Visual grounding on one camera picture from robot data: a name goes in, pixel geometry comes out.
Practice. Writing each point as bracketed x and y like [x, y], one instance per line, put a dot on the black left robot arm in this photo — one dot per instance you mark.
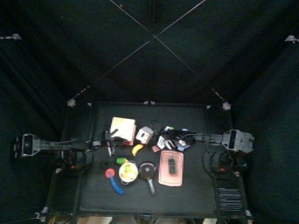
[58, 144]

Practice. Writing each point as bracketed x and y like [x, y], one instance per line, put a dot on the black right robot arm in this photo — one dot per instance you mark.
[218, 138]

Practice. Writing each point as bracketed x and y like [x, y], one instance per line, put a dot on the white toy carton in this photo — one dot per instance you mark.
[161, 143]

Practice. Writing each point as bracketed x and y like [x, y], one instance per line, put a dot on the green white small toy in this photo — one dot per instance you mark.
[169, 128]

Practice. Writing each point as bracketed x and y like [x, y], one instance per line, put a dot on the blue white toy cup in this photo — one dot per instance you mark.
[182, 145]

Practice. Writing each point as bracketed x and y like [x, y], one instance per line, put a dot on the small pink toy piece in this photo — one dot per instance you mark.
[156, 148]

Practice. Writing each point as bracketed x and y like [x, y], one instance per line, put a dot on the white toy toaster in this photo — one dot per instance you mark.
[145, 134]

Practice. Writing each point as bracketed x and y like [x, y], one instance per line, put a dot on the yellow toy banana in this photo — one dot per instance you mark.
[137, 149]

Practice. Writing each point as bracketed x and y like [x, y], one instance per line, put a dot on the green toy lime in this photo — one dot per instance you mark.
[122, 160]

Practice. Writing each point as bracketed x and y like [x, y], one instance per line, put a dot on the silver pot with yellow food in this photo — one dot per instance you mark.
[129, 172]

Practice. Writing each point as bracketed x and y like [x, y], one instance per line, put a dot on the black toy frying pan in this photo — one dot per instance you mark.
[148, 171]

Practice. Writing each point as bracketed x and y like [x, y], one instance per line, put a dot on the pink plastic tray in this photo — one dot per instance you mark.
[172, 179]

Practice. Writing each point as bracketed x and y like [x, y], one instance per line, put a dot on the red blue toy pizza cutter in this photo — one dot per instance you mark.
[114, 180]

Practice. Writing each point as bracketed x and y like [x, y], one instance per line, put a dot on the grey frame clamp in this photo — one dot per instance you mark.
[226, 106]
[14, 37]
[149, 102]
[292, 38]
[72, 102]

